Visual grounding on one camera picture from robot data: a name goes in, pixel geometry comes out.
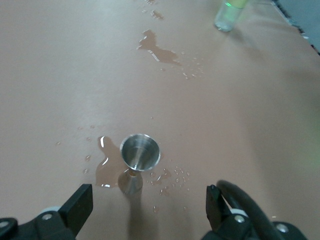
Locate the steel double jigger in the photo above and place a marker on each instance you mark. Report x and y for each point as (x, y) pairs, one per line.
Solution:
(140, 150)

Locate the brown table mat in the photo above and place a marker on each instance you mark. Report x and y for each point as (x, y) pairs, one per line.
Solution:
(50, 75)

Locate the green-capped glass shaker bottle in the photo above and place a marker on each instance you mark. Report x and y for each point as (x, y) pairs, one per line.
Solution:
(226, 17)

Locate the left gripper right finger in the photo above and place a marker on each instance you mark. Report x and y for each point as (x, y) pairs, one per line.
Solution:
(215, 207)

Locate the small brown liquid puddle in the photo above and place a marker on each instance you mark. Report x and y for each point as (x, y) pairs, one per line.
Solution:
(157, 14)

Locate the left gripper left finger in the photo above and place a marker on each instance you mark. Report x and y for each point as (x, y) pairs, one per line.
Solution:
(77, 207)

